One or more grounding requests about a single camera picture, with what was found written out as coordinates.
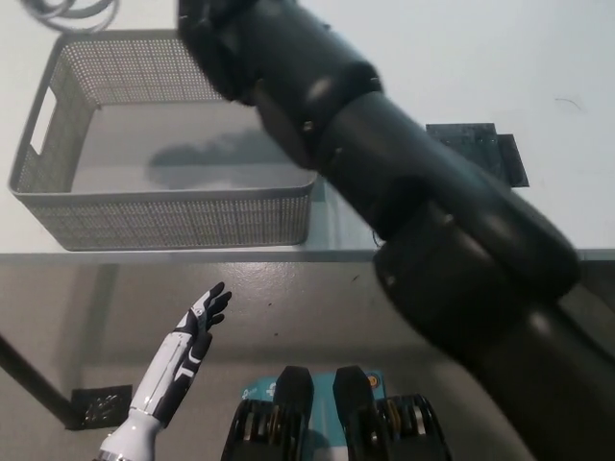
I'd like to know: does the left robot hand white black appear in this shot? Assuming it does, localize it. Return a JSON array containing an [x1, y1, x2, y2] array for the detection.
[[127, 281, 234, 429]]

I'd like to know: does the black tape patch on table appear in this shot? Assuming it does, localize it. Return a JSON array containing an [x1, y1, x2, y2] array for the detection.
[[424, 121, 533, 190]]

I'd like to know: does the robot body black teal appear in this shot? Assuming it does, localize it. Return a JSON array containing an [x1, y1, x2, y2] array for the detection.
[[220, 365, 456, 461]]

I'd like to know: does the black metal table leg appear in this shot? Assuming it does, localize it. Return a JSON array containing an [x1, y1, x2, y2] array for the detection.
[[0, 330, 81, 430]]

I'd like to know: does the grey perforated plastic basket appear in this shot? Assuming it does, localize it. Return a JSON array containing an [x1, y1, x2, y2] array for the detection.
[[6, 29, 320, 253]]

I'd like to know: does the white power strip with cord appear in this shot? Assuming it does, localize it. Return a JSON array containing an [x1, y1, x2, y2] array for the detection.
[[24, 0, 111, 21]]

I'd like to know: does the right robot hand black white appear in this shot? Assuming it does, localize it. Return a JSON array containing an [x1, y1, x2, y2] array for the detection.
[[175, 0, 263, 105]]

